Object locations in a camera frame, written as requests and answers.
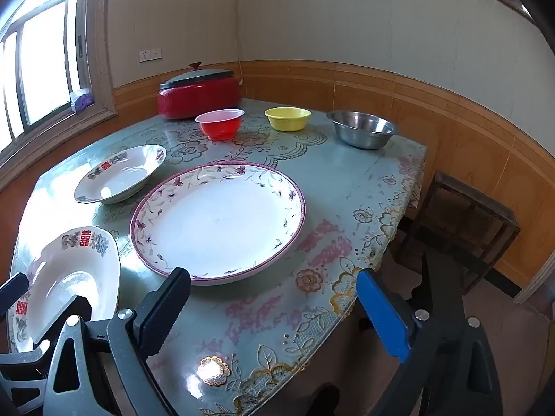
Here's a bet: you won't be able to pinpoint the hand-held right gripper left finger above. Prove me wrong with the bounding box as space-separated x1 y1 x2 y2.
41 267 194 416

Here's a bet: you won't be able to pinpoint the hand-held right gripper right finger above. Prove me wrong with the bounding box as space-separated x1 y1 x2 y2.
356 252 506 416

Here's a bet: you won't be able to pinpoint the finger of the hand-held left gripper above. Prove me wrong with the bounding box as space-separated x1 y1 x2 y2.
0 272 30 310
0 295 93 399

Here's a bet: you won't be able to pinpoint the white deep plate red characters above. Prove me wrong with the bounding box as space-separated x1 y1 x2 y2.
75 144 168 205
6 226 121 354

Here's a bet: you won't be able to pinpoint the large floral rimmed plate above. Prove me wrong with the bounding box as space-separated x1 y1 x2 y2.
130 162 306 286

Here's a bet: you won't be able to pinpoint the stainless steel bowl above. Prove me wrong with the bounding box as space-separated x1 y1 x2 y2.
326 110 399 150

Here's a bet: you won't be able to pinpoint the red plastic bowl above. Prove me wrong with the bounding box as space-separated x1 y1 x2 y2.
195 108 246 141

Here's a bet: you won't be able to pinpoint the yellow plastic bowl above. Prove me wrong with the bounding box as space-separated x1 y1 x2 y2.
264 106 312 132

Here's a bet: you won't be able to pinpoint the dark wooden stool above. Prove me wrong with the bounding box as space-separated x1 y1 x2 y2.
396 170 521 295

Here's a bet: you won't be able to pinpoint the floral tablecloth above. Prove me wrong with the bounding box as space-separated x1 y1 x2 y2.
9 99 428 416

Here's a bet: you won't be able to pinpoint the purple tissue box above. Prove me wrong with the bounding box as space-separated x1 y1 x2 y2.
69 88 94 112

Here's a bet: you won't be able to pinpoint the red electric cooking pot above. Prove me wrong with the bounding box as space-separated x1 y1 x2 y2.
157 62 242 120

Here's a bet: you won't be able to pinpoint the window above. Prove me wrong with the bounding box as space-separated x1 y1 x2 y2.
0 0 118 191

